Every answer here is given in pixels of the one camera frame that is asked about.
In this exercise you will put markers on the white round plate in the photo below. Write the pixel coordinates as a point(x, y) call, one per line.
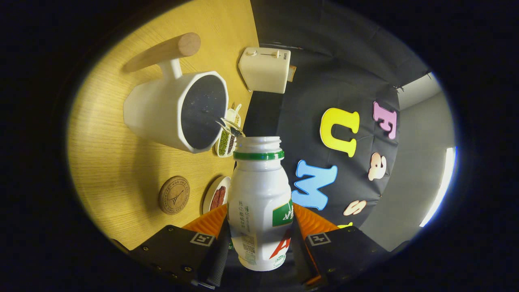
point(207, 196)

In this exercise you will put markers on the cream toaster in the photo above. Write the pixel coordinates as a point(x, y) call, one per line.
point(263, 73)

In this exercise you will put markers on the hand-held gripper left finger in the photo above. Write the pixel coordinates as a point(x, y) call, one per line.
point(219, 263)

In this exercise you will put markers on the white divided dish of beans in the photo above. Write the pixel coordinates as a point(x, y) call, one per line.
point(224, 142)

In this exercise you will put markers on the wooden table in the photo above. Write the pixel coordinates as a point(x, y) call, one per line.
point(109, 162)

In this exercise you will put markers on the toasted bread slice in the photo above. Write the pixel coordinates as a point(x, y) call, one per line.
point(291, 73)

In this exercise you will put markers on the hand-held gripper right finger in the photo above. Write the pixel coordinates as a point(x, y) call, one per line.
point(299, 263)

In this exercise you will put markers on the black backdrop cloth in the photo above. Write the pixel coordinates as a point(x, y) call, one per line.
point(308, 89)

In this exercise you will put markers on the round cork coaster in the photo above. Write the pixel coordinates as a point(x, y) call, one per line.
point(174, 194)

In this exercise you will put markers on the red meat slice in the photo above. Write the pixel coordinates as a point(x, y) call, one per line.
point(215, 200)
point(222, 192)

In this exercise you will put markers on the white juice bottle green label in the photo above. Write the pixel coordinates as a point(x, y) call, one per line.
point(259, 190)

